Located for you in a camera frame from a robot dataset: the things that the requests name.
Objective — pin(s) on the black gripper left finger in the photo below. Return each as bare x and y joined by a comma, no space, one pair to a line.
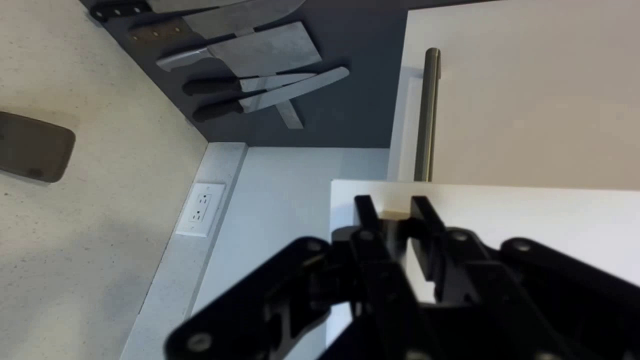
272,308

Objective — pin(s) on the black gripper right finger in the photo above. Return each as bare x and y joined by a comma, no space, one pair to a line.
521,301

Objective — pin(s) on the white cupboard door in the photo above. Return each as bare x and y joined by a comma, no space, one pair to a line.
537,126

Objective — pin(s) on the metal cupboard door handle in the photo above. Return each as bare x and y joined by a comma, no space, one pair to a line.
427,122

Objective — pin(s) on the black spatula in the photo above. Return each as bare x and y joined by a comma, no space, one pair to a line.
34,149

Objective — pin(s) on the white wall outlet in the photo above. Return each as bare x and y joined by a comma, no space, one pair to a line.
200,208

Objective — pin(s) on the black handled slim knife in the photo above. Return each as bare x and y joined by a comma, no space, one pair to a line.
267,98

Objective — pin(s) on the black handled paring knife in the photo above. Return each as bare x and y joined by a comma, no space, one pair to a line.
242,85

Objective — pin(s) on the wooden handled knife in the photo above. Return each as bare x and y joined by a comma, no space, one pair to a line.
214,22

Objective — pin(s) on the black handled chef knife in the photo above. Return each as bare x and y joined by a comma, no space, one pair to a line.
107,11

